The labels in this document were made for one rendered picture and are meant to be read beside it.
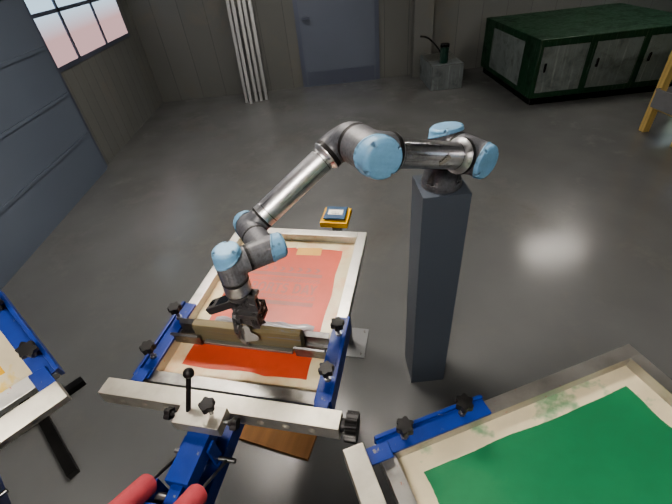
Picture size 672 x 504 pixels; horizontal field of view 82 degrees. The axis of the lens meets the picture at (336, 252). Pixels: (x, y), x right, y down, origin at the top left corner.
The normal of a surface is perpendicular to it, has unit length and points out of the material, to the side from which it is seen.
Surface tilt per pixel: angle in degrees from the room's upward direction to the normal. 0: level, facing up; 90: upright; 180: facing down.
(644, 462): 0
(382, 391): 0
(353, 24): 90
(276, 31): 90
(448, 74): 90
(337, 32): 90
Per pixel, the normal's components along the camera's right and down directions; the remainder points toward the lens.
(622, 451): -0.09, -0.77
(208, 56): 0.06, 0.62
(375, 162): 0.37, 0.52
